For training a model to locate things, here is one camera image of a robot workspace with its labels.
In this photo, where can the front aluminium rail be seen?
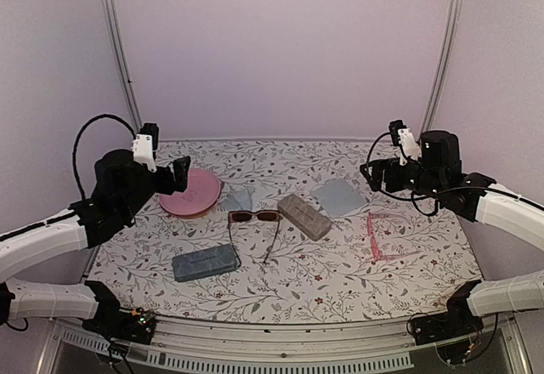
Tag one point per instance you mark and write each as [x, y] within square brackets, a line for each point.
[412, 344]

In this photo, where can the small blue cleaning cloth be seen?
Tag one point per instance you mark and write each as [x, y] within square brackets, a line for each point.
[237, 200]

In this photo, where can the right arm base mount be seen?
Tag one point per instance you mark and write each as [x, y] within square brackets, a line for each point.
[456, 321]

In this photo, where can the large blue cleaning cloth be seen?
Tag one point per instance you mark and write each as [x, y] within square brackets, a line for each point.
[339, 198]

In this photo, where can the grey glasses case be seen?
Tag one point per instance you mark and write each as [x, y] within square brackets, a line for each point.
[302, 215]

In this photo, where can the left aluminium frame post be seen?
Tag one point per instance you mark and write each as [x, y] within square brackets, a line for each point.
[114, 30]

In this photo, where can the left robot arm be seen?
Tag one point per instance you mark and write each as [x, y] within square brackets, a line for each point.
[123, 187]

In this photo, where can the aluminium frame post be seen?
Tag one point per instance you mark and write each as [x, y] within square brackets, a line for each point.
[114, 30]
[452, 21]

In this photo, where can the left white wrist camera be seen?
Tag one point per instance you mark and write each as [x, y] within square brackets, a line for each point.
[145, 145]

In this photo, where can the pink sunglasses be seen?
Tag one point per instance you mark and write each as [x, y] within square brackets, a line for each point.
[376, 252]

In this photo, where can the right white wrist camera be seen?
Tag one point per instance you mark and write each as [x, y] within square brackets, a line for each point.
[403, 138]

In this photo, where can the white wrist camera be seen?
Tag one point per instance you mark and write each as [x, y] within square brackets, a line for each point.
[403, 138]
[145, 145]

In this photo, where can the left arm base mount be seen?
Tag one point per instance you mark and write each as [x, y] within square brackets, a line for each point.
[111, 322]

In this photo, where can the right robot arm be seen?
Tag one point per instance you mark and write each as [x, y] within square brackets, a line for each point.
[430, 167]

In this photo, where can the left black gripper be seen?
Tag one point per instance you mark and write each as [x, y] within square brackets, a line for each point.
[169, 186]

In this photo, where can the blue glasses case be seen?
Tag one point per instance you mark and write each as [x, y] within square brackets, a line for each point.
[205, 263]

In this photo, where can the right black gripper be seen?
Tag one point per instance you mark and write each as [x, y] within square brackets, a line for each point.
[375, 183]

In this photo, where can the pink plate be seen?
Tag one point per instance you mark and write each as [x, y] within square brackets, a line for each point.
[203, 190]

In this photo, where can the right aluminium frame post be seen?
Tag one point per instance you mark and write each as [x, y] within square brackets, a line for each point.
[452, 21]

